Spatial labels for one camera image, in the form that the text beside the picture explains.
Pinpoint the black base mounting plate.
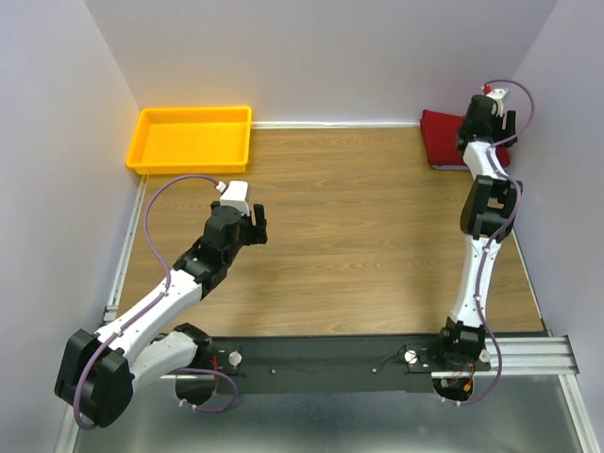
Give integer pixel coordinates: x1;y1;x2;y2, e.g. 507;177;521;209
191;334;491;394

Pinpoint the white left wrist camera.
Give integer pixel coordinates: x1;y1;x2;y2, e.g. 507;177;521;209
216;180;250;217

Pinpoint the red t shirt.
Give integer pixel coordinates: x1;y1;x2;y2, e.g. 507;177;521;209
419;109;512;169

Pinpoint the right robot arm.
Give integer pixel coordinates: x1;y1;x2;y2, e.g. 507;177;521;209
433;89;522;370

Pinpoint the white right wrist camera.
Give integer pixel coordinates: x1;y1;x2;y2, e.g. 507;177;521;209
482;83;509;117

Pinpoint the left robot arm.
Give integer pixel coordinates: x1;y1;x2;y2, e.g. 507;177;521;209
54;202;268;430

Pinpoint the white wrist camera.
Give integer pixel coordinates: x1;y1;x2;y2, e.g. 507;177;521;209
216;180;250;217
482;83;509;117

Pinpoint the yellow plastic bin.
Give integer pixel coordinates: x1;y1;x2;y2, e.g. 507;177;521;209
126;106;252;176

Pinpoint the folded lavender t shirt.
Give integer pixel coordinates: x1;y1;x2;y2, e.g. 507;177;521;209
431;164;468;172

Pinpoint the aluminium frame rail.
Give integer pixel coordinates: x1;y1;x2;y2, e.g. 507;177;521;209
54;174;581;453

